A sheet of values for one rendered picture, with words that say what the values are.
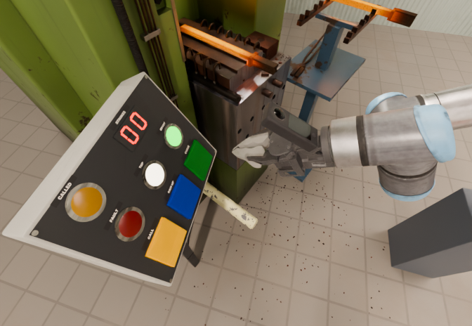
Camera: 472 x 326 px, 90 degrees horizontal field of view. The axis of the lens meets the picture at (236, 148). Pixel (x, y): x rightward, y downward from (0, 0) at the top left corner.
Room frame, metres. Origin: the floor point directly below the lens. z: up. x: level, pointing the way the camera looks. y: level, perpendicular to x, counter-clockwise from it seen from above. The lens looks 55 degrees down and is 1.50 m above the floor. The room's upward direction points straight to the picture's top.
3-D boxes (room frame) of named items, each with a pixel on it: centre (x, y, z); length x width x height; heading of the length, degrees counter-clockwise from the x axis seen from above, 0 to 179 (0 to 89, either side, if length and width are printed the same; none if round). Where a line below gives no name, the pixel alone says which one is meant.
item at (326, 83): (1.05, -0.45, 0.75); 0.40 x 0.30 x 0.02; 140
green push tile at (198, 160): (0.32, 0.09, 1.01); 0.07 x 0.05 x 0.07; 167
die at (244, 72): (0.87, 0.13, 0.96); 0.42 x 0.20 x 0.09; 52
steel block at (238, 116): (0.92, 0.10, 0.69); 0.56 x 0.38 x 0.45; 52
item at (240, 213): (0.41, 0.10, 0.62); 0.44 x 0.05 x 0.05; 52
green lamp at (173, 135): (0.33, 0.14, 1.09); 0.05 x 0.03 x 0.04; 142
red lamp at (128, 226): (0.13, 0.18, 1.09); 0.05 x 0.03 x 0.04; 142
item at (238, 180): (0.92, 0.10, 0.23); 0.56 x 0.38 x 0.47; 52
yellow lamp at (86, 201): (0.14, 0.23, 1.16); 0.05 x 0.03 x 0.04; 142
